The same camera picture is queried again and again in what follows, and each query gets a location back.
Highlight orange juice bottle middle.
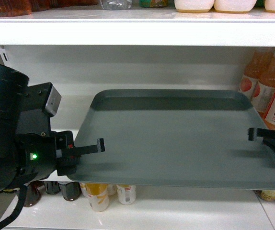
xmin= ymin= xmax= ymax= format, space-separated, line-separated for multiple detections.
xmin=252 ymin=52 xmax=275 ymax=117

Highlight dark soda bottle right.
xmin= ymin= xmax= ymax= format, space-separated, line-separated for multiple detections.
xmin=58 ymin=182 xmax=81 ymax=201

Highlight brown-orange packaged goods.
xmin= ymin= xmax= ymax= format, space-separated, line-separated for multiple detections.
xmin=0 ymin=0 xmax=34 ymax=17

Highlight white metal shelf unit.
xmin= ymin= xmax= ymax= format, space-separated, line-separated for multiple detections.
xmin=0 ymin=6 xmax=275 ymax=230

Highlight dark soda bottle left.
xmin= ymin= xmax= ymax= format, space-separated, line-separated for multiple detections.
xmin=23 ymin=182 xmax=41 ymax=207

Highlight dark soda bottle middle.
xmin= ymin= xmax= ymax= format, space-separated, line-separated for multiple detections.
xmin=44 ymin=181 xmax=60 ymax=195

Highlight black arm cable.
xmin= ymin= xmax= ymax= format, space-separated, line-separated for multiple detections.
xmin=0 ymin=184 xmax=27 ymax=230

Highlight green labelled bottle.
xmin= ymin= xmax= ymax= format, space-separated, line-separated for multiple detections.
xmin=139 ymin=0 xmax=168 ymax=8

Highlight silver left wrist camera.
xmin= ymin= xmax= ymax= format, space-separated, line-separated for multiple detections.
xmin=44 ymin=86 xmax=62 ymax=117

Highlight dark soda bottle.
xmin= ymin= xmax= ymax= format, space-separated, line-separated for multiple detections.
xmin=23 ymin=182 xmax=41 ymax=207
xmin=44 ymin=181 xmax=60 ymax=195
xmin=58 ymin=182 xmax=81 ymax=201

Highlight white jug middle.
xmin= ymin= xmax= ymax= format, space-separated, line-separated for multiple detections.
xmin=214 ymin=0 xmax=257 ymax=13

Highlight yellow white drink can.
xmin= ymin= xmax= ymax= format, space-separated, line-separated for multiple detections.
xmin=80 ymin=183 xmax=109 ymax=212

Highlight white barcode drink can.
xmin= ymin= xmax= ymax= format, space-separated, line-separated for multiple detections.
xmin=116 ymin=184 xmax=137 ymax=205

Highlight yellow-green labelled bottle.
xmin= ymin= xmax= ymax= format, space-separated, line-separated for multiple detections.
xmin=255 ymin=190 xmax=275 ymax=201

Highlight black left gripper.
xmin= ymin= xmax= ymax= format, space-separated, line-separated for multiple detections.
xmin=14 ymin=82 xmax=105 ymax=186

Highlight grey rectangular serving tray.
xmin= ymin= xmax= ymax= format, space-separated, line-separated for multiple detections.
xmin=69 ymin=90 xmax=275 ymax=190

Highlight white jug left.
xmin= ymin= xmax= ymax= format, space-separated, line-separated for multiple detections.
xmin=174 ymin=0 xmax=215 ymax=13

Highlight clear plastic water bottle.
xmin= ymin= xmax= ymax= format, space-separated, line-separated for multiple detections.
xmin=99 ymin=0 xmax=132 ymax=10

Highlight orange juice bottle peach label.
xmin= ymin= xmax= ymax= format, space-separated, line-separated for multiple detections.
xmin=239 ymin=47 xmax=274 ymax=100

